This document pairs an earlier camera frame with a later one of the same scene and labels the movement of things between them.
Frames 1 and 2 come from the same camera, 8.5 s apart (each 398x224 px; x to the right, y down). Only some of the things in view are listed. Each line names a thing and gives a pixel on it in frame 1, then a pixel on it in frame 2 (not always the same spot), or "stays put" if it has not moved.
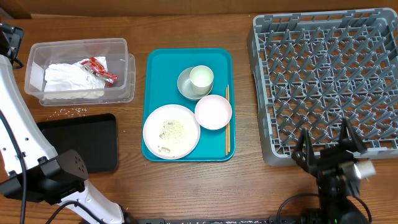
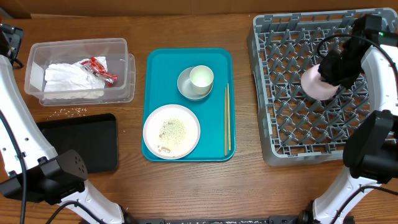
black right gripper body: [328, 183] to [344, 69]
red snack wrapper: [94, 66] stays put
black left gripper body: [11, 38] stays put
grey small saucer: [185, 87] stays put
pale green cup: [201, 79] stays put
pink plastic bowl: [213, 112] to [313, 86]
